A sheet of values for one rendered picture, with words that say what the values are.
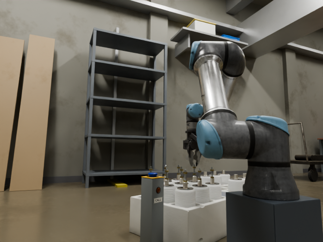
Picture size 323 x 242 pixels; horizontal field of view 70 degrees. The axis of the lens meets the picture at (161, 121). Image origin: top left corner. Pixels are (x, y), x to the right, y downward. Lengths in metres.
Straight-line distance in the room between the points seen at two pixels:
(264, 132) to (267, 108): 4.39
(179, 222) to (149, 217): 0.14
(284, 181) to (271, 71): 4.76
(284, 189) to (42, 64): 3.00
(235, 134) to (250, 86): 4.20
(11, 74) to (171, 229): 2.65
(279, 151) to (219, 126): 0.18
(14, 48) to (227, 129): 3.04
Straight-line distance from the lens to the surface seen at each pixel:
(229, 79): 1.09
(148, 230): 1.03
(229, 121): 0.70
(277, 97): 5.35
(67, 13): 3.80
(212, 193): 1.28
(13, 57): 3.35
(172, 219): 1.10
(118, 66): 3.01
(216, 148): 0.66
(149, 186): 0.99
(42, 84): 3.14
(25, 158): 2.87
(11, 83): 3.19
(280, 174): 0.72
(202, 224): 1.13
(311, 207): 0.77
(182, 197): 1.09
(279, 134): 0.72
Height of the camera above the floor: 0.43
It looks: 7 degrees up
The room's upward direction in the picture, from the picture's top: 1 degrees clockwise
